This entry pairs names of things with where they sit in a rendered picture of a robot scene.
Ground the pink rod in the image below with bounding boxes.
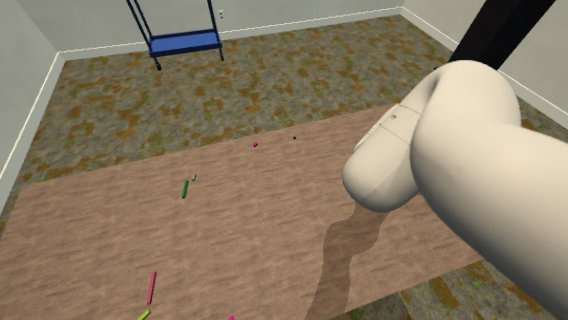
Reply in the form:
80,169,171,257
147,272,156,304

